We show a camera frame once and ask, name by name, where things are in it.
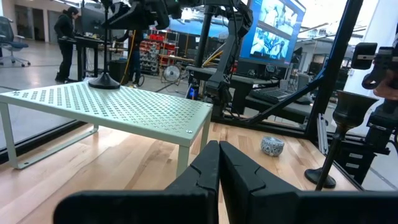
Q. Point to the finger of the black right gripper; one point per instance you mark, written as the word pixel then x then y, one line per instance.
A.
pixel 131 21
pixel 116 22

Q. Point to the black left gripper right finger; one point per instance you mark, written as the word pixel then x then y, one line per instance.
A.
pixel 248 193

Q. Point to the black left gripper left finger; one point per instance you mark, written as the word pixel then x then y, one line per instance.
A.
pixel 192 186

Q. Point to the black metal candlestick holder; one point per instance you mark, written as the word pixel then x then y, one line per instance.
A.
pixel 104 82
pixel 351 109

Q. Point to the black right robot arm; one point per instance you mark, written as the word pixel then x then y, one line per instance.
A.
pixel 227 46

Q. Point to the shelf with red bins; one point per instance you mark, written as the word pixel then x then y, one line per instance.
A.
pixel 155 49

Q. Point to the person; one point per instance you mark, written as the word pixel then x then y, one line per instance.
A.
pixel 136 59
pixel 66 46

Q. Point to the black standing desk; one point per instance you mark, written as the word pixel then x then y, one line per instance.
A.
pixel 84 42

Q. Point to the black trash bin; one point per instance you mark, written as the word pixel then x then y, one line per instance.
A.
pixel 117 70

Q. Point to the round floor fan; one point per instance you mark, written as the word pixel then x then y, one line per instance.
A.
pixel 171 73

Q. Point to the green perforated metal shelf riser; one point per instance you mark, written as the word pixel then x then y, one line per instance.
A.
pixel 124 109

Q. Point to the black workbench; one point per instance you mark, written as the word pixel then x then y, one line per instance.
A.
pixel 280 110

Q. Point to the black computer keyboard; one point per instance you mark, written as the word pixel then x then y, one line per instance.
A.
pixel 270 94

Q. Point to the grey office chair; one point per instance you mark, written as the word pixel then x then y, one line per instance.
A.
pixel 9 43

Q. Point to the black drawer cabinet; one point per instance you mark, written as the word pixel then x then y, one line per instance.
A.
pixel 354 161

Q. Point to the large flat monitor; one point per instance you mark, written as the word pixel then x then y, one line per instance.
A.
pixel 273 31

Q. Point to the person's hand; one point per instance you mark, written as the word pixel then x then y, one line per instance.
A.
pixel 387 90

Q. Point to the black aluminium table frame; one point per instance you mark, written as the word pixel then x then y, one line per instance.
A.
pixel 335 62

